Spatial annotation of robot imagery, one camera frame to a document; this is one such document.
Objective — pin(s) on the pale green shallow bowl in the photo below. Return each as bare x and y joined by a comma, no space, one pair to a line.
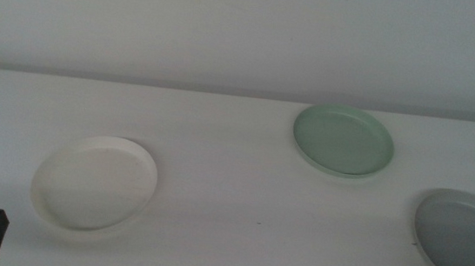
341,143

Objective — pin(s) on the white shallow bowl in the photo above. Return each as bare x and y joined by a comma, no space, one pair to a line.
97,185

